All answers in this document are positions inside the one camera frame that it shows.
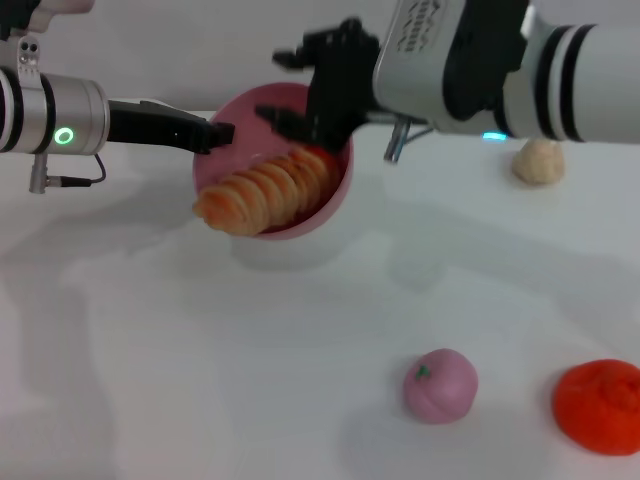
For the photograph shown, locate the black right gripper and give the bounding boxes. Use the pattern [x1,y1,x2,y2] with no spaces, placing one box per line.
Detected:
[254,18,384,154]

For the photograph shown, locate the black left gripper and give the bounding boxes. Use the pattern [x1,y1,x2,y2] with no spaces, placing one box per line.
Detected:
[105,99,236,157]

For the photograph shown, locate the orange striped bread roll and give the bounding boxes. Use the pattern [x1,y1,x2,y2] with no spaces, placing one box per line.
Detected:
[192,145,342,237]

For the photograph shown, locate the pink plastic bowl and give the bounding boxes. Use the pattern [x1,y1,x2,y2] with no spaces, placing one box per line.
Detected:
[192,83,356,243]

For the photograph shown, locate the beige bun toy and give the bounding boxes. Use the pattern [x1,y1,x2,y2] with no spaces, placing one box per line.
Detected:
[510,138,566,187]

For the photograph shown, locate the pink peach toy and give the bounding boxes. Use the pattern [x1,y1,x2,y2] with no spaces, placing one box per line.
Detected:
[403,348,479,426]

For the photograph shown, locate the orange tangerine toy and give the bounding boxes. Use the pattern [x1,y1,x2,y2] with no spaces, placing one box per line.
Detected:
[551,358,640,457]

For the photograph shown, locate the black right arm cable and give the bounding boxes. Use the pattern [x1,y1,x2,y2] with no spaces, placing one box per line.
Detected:
[383,115,432,163]

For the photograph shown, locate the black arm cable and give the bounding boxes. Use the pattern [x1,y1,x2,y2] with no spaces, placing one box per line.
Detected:
[28,152,108,195]
[383,115,432,163]

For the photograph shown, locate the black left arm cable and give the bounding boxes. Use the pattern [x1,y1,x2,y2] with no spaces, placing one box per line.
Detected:
[28,152,108,195]

